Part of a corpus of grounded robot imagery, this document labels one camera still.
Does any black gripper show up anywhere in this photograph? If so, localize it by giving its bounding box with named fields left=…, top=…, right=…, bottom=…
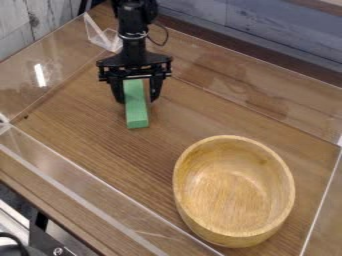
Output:
left=96, top=35, right=173, bottom=104

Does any brown wooden bowl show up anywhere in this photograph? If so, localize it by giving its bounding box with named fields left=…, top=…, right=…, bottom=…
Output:
left=173, top=135, right=296, bottom=248

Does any green rectangular block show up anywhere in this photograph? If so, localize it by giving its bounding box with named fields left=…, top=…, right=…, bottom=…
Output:
left=125, top=79, right=150, bottom=129

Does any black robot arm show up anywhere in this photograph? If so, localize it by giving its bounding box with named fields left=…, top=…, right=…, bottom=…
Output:
left=96, top=0, right=173, bottom=104

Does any black cable bottom left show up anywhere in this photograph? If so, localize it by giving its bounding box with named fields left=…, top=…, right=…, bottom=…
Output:
left=0, top=232, right=31, bottom=256

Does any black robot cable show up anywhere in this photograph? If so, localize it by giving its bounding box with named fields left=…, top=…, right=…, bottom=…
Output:
left=146, top=21, right=171, bottom=48

